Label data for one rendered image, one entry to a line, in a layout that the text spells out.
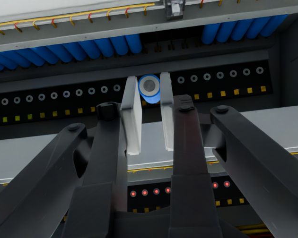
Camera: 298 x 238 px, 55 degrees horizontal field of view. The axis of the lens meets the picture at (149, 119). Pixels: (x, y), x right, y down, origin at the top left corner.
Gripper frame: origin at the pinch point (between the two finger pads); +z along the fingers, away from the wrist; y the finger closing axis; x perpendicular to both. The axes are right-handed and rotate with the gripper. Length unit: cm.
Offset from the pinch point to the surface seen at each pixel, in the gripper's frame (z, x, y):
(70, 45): 18.7, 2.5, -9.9
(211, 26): 18.8, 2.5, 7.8
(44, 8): 14.6, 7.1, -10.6
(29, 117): 23.9, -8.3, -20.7
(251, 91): 24.3, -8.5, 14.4
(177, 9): 12.1, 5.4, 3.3
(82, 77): 26.5, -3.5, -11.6
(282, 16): 18.6, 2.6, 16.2
